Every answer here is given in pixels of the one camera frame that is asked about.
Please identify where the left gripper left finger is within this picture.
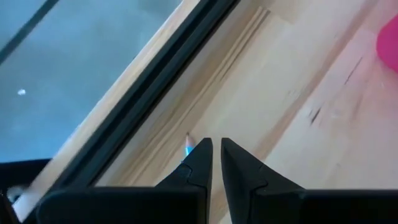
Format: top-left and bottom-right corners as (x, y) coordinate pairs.
(36, 138), (214, 224)

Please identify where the light blue pencil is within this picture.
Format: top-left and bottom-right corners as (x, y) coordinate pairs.
(181, 132), (196, 162)

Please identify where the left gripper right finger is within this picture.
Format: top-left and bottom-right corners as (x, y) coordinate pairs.
(220, 138), (398, 224)

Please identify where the pink plastic supply box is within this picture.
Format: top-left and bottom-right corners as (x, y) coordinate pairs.
(376, 14), (398, 74)

